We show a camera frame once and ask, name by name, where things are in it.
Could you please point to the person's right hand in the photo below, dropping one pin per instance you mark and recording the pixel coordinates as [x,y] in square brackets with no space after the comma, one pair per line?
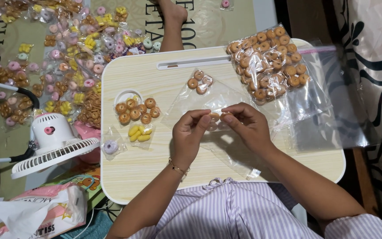
[252,131]

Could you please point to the person's left hand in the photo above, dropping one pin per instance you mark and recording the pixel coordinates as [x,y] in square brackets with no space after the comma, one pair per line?
[184,139]

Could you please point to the brown mini donut charm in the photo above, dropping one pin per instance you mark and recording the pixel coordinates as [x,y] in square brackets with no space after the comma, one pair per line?
[225,115]
[215,116]

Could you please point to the small clear plastic bag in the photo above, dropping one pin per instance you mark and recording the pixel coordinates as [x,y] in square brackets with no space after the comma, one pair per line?
[224,146]

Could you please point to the packet of yellow charms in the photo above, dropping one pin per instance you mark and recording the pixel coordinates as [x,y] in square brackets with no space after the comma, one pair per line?
[139,133]

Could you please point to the packet of many brown donuts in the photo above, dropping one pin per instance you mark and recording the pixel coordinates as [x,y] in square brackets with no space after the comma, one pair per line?
[137,111]

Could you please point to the light wood lap desk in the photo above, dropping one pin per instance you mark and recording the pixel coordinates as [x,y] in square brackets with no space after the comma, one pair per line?
[138,172]

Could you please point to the packet of four brown donuts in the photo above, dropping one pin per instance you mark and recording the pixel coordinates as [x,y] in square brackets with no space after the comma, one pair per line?
[200,82]

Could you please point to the large bag of brown donuts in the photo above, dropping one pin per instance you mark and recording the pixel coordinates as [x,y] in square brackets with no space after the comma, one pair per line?
[269,66]

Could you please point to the packet with purple donut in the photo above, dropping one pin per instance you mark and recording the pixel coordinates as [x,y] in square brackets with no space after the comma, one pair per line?
[111,146]

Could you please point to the large clear zip bag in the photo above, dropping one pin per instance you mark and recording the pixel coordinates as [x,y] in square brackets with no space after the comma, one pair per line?
[333,99]

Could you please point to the purple striped clothing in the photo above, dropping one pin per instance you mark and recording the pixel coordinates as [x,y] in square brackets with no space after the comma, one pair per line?
[230,215]

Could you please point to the pink plastic bag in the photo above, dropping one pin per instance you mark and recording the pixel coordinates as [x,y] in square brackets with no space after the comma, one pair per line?
[88,139]

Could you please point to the colourful cartoon box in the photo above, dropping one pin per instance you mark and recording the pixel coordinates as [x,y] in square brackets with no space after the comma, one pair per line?
[85,179]

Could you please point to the person's leg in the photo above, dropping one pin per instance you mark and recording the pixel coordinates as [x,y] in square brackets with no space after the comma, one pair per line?
[172,26]

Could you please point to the teal cloth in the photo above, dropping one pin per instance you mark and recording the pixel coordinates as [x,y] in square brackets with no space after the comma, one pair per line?
[94,227]

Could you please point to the packet with pink donut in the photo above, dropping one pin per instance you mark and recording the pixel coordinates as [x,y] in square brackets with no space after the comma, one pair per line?
[225,4]

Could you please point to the white electric fan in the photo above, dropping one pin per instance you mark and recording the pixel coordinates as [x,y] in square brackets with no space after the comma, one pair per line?
[53,142]

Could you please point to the white black patterned curtain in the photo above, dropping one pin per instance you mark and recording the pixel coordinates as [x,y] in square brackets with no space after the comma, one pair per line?
[380,83]

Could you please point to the heap of charm packets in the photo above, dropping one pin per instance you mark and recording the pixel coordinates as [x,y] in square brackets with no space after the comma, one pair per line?
[68,56]

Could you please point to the pink tissue pack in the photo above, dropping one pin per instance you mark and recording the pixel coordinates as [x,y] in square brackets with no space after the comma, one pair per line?
[41,212]

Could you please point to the black and white fan stand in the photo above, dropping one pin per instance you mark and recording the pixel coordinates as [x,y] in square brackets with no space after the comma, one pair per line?
[18,91]

